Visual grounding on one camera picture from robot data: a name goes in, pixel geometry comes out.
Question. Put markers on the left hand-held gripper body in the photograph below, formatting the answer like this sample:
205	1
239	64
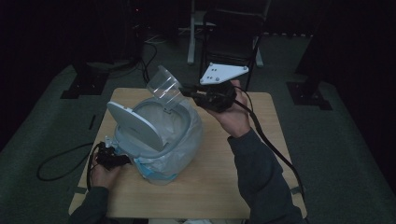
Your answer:
107	157

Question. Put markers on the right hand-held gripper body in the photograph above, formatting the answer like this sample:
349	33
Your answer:
218	98

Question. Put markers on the black folding chair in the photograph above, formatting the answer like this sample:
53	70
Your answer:
232	43

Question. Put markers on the clear plastic bowl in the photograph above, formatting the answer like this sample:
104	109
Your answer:
164	85

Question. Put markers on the black stand base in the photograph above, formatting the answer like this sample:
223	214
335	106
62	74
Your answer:
308	95
85	84

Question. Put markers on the person's left hand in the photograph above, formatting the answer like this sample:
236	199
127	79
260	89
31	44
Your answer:
102	178

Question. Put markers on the person's right hand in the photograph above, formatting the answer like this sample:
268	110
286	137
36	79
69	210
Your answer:
236	119

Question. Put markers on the white grey lidded trash bin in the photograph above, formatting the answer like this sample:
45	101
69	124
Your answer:
137	127

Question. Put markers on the small black floor strip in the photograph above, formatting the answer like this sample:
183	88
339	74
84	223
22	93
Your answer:
92	122

